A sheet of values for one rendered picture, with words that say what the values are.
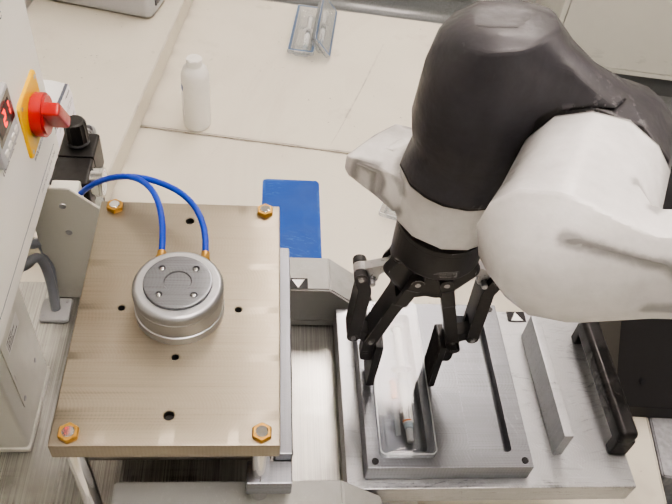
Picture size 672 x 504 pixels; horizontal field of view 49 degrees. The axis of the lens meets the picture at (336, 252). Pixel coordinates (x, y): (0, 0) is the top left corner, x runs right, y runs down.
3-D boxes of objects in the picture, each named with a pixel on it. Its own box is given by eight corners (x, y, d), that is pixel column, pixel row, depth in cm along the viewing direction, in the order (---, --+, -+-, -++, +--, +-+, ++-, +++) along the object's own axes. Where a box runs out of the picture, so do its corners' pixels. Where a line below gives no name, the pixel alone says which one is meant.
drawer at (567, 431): (343, 505, 75) (351, 471, 69) (332, 327, 89) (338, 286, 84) (622, 502, 78) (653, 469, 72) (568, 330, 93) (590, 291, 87)
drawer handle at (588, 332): (607, 454, 77) (622, 436, 74) (570, 336, 87) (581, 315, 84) (626, 454, 78) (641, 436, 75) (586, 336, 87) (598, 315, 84)
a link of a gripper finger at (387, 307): (429, 283, 63) (415, 280, 63) (374, 353, 71) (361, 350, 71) (424, 248, 66) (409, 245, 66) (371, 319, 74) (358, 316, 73)
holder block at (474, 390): (364, 479, 73) (367, 467, 71) (350, 315, 86) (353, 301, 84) (527, 478, 75) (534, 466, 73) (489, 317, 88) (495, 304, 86)
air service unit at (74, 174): (61, 275, 86) (35, 180, 75) (83, 187, 95) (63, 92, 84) (108, 276, 86) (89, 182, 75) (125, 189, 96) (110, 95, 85)
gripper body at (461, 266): (397, 250, 57) (380, 321, 64) (504, 253, 58) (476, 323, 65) (388, 182, 62) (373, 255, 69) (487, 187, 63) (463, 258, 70)
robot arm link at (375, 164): (528, 211, 54) (508, 261, 58) (496, 104, 62) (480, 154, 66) (357, 204, 53) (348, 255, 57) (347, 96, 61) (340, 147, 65)
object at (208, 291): (-10, 496, 63) (-54, 421, 54) (60, 231, 84) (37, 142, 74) (276, 493, 66) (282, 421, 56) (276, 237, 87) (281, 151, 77)
